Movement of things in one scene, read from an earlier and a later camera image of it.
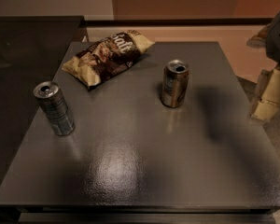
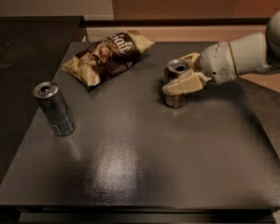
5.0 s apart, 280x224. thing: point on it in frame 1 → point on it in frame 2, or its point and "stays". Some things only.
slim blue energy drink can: [50, 94] stays
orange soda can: [175, 76] stays
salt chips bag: [101, 60] stays
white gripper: [279, 42] → [215, 62]
